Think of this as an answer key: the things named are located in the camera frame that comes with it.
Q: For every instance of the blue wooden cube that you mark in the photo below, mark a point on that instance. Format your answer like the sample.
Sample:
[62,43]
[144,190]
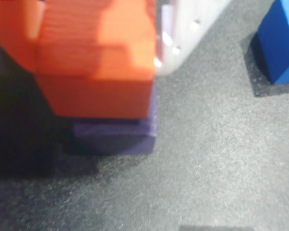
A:
[279,48]

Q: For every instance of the orange wooden cube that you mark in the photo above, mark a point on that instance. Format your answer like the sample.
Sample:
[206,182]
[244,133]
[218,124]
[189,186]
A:
[96,72]

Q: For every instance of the black table mat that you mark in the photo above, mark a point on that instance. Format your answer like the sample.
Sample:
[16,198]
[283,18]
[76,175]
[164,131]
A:
[207,149]

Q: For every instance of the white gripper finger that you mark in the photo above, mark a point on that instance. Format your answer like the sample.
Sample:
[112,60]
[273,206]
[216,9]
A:
[183,33]

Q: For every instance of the purple wooden cube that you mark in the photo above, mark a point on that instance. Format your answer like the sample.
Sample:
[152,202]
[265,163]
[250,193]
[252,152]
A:
[139,134]

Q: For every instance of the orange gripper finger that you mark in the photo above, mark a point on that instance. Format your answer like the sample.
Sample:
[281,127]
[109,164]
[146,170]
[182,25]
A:
[14,26]

